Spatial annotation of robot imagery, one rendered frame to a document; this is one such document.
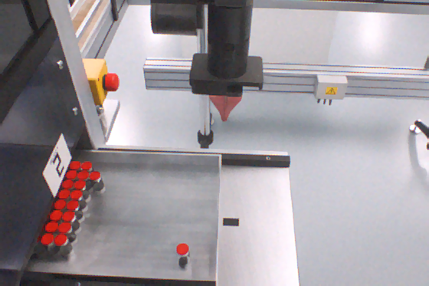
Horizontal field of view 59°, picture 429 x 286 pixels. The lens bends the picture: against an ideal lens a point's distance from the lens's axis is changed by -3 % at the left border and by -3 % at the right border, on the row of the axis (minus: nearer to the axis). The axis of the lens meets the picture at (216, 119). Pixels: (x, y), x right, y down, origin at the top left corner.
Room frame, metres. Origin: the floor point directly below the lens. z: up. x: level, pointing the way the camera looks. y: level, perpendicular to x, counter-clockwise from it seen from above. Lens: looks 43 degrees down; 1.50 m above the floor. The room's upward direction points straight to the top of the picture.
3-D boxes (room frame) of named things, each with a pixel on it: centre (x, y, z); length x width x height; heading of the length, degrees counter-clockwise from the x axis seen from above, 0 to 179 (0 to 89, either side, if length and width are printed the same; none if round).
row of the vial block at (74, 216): (0.40, 0.25, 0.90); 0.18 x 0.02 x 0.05; 178
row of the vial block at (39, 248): (0.40, 0.30, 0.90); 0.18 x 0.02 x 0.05; 178
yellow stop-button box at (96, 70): (0.65, 0.27, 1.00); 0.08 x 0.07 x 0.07; 87
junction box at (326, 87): (1.25, -0.47, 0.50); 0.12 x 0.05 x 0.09; 87
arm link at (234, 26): (0.45, -0.01, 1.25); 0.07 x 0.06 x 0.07; 87
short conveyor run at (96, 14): (0.95, 0.40, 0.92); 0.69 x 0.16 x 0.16; 177
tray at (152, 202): (0.39, 0.17, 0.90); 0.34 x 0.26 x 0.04; 88
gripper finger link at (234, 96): (0.45, 0.00, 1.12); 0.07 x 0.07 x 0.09; 87
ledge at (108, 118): (0.67, 0.31, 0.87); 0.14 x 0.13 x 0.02; 87
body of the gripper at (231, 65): (0.45, -0.02, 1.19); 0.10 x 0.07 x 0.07; 87
